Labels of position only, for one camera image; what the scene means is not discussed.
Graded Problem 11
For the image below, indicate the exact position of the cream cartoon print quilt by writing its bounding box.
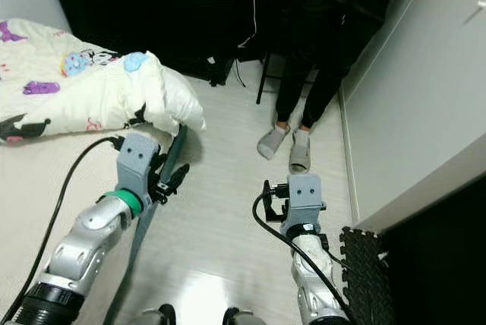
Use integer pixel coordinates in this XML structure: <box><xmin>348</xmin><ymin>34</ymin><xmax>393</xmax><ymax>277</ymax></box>
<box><xmin>0</xmin><ymin>20</ymin><xmax>207</xmax><ymax>146</ymax></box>

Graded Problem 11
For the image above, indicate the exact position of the black foam puzzle mat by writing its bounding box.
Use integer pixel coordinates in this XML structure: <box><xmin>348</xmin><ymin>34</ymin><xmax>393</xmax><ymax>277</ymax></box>
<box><xmin>340</xmin><ymin>226</ymin><xmax>397</xmax><ymax>325</ymax></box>

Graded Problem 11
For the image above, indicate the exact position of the thin black stand leg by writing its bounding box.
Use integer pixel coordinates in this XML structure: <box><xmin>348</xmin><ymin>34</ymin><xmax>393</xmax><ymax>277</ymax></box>
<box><xmin>255</xmin><ymin>52</ymin><xmax>276</xmax><ymax>106</ymax></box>

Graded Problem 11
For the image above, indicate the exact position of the grey right robot leg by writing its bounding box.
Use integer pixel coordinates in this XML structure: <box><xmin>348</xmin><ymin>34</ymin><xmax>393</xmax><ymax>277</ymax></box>
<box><xmin>224</xmin><ymin>308</ymin><xmax>276</xmax><ymax>325</ymax></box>

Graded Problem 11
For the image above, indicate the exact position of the grey robot leg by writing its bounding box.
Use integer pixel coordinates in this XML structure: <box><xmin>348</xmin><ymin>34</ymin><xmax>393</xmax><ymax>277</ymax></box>
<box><xmin>133</xmin><ymin>304</ymin><xmax>177</xmax><ymax>325</ymax></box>
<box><xmin>224</xmin><ymin>308</ymin><xmax>276</xmax><ymax>325</ymax></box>

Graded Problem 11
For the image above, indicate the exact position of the grey left robot leg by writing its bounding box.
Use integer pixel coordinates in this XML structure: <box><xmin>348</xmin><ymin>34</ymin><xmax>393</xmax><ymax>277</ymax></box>
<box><xmin>133</xmin><ymin>304</ymin><xmax>177</xmax><ymax>325</ymax></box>

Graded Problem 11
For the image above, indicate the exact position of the black cabinet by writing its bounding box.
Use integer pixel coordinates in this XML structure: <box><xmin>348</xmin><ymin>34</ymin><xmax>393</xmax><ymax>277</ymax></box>
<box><xmin>42</xmin><ymin>0</ymin><xmax>306</xmax><ymax>88</ymax></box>

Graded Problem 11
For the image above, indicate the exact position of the light grey wardrobe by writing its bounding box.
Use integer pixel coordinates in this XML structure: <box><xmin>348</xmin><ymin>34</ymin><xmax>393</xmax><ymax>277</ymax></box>
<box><xmin>338</xmin><ymin>0</ymin><xmax>486</xmax><ymax>236</ymax></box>

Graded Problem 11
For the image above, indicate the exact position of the person in orange shirt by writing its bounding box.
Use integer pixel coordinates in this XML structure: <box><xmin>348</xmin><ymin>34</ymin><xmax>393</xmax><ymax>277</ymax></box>
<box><xmin>273</xmin><ymin>0</ymin><xmax>424</xmax><ymax>130</ymax></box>

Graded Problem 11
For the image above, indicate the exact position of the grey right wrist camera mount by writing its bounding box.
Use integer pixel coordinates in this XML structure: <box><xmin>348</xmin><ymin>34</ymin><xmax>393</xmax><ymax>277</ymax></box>
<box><xmin>285</xmin><ymin>175</ymin><xmax>326</xmax><ymax>227</ymax></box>

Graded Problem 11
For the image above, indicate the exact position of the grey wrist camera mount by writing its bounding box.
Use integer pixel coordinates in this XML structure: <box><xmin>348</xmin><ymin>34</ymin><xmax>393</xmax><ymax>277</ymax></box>
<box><xmin>118</xmin><ymin>133</ymin><xmax>160</xmax><ymax>197</ymax></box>
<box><xmin>285</xmin><ymin>175</ymin><xmax>326</xmax><ymax>227</ymax></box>

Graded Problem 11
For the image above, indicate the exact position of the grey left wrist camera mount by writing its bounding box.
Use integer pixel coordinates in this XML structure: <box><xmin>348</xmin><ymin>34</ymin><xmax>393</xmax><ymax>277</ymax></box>
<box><xmin>118</xmin><ymin>133</ymin><xmax>160</xmax><ymax>197</ymax></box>

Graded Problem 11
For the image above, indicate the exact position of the thin white hanging cable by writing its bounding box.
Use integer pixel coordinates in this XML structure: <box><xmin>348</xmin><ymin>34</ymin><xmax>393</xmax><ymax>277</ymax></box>
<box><xmin>169</xmin><ymin>0</ymin><xmax>258</xmax><ymax>49</ymax></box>

